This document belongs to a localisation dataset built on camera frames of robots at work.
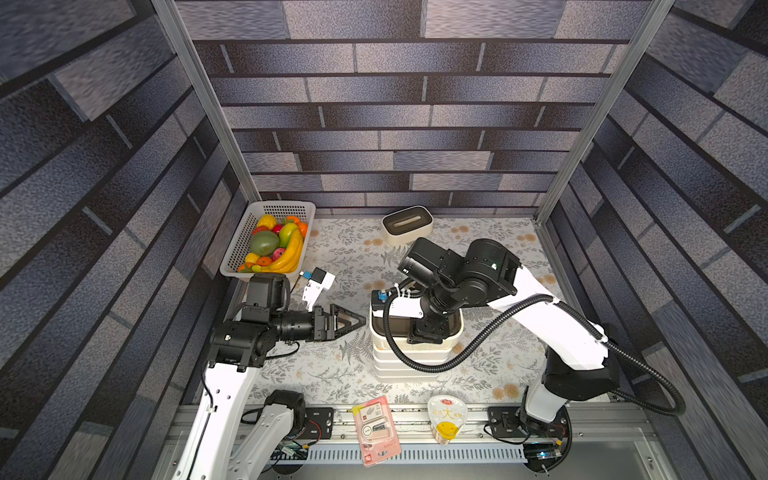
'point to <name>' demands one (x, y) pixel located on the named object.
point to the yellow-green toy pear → (286, 232)
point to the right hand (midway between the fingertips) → (407, 318)
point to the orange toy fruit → (303, 225)
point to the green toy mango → (264, 243)
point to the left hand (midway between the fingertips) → (355, 325)
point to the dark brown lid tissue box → (408, 224)
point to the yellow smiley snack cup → (447, 414)
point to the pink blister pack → (378, 436)
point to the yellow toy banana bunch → (288, 261)
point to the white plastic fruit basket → (237, 252)
